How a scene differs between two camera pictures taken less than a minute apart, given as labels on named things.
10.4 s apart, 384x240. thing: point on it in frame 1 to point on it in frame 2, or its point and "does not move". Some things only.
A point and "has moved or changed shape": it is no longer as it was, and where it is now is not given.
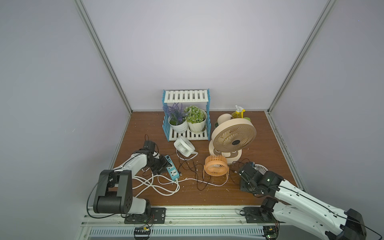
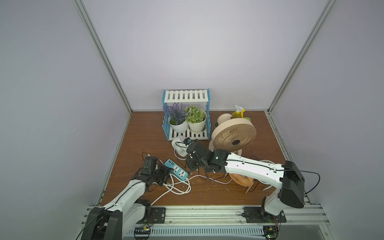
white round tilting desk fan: [185, 146] does not move
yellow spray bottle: [239, 112] does not move
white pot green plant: [196, 118] does not move
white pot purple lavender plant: [177, 118] does not move
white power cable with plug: [162, 184] has moved or changed shape
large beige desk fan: [230, 136] does not move
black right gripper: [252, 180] to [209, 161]
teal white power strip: [171, 169] has moved or changed shape
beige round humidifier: [222, 118] does not move
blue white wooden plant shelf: [198, 96] does not move
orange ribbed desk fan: [216, 165] has moved or changed shape
